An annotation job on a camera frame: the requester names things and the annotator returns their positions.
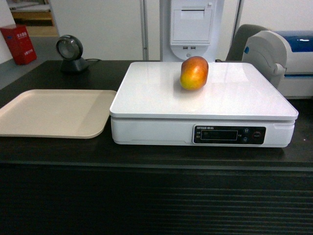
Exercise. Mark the dark red mango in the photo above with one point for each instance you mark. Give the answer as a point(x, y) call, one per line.
point(194, 73)

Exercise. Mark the white checkout scale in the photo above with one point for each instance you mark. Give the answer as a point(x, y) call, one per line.
point(236, 107)

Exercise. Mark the white receipt printer terminal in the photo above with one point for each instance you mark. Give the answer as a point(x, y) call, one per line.
point(189, 28)

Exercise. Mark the beige plastic tray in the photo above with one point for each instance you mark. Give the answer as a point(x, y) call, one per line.
point(74, 114)

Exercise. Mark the grey office chair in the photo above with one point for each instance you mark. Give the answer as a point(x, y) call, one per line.
point(240, 39)

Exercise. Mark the black barcode scanner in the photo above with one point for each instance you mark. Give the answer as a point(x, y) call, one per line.
point(70, 49)

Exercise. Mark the white blue label printer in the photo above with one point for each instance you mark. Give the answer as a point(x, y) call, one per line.
point(285, 59)

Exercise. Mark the red fire equipment box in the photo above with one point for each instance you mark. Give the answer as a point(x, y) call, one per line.
point(19, 43)

